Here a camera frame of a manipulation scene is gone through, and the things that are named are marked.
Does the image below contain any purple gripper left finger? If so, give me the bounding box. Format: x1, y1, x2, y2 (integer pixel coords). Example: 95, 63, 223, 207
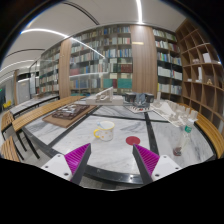
65, 143, 91, 185

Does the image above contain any open wooden shelf unit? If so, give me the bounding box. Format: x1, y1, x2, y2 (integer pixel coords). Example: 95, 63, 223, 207
176, 19, 224, 136

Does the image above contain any large central bookshelf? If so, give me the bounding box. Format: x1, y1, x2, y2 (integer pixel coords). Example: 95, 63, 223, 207
70, 25, 133, 96

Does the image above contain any red round coaster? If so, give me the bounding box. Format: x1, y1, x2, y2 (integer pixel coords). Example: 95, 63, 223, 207
126, 136, 140, 145

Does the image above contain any wooden slatted bench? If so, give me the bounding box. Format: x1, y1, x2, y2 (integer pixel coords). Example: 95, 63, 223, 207
178, 102, 224, 160
12, 96, 83, 149

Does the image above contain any wooden slatted bench left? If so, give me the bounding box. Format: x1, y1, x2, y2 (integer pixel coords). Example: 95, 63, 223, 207
12, 96, 83, 149

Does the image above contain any wooden bench far left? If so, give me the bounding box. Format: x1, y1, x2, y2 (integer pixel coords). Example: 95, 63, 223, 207
0, 111, 20, 162

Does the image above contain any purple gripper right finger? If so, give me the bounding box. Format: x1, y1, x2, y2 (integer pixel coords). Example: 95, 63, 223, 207
132, 144, 160, 184

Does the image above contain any right bookshelf with books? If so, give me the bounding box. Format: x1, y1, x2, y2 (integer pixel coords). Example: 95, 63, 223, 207
153, 28, 183, 102

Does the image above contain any white architectural model centre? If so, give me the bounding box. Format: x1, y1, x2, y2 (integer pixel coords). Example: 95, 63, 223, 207
86, 87, 124, 105

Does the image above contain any white mug yellow handle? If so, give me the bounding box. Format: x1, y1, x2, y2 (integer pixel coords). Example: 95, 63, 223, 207
93, 121, 115, 141

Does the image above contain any wooden slatted bench right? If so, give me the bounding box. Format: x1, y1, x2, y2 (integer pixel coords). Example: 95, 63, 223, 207
178, 102, 224, 160

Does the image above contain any left bookshelf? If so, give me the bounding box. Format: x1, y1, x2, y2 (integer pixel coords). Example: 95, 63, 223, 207
39, 44, 61, 94

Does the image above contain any white model on right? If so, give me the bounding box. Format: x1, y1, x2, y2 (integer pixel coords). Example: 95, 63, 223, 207
151, 100, 198, 127

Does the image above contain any brown architectural model board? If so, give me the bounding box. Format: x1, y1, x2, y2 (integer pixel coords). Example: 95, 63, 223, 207
43, 103, 94, 128

